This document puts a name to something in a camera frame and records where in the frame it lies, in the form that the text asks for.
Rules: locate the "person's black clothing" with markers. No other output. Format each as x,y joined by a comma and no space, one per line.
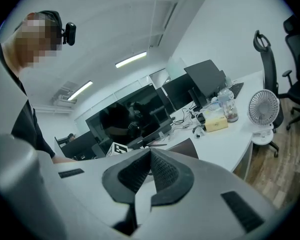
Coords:
30,124

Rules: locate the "beige tissue box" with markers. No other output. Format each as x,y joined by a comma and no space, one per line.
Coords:
216,124

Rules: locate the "person's head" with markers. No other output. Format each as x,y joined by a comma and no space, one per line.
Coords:
32,41

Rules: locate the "person's left forearm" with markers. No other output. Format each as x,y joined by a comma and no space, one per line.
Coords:
63,160

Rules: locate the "clear plastic jar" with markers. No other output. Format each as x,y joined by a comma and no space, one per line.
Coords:
228,106

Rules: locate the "black head camera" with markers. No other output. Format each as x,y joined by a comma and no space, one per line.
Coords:
70,34

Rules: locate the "ceiling light strip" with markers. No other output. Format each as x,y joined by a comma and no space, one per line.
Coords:
131,59
80,91

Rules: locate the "black square charger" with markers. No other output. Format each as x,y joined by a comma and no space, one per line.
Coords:
201,118

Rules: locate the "black keyboard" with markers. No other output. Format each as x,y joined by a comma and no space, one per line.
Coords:
237,90

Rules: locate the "grey desk divider panel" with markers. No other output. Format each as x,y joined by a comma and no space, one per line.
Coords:
98,150

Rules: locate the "wide black monitor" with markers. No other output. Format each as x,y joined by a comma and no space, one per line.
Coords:
77,146

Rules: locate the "large curved black monitor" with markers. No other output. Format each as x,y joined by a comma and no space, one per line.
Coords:
150,101

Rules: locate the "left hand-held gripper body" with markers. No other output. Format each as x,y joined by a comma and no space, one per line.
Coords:
117,150

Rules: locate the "small white desk fan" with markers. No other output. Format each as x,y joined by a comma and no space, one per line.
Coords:
263,109

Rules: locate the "blue white tissue pack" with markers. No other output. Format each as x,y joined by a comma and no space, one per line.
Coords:
215,104

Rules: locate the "flat black monitor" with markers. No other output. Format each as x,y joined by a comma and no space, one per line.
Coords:
205,76

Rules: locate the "ceiling air conditioner unit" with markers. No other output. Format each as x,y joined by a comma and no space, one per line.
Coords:
65,94

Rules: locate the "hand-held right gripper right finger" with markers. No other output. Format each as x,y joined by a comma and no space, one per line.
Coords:
202,189

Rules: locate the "black high-back office chair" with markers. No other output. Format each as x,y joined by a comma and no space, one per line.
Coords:
270,66

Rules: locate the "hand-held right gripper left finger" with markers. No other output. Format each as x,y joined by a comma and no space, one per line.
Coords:
90,189

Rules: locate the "white cup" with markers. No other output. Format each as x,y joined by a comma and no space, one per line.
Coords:
228,82

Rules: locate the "slim black upright box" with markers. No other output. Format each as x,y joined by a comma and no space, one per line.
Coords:
202,97

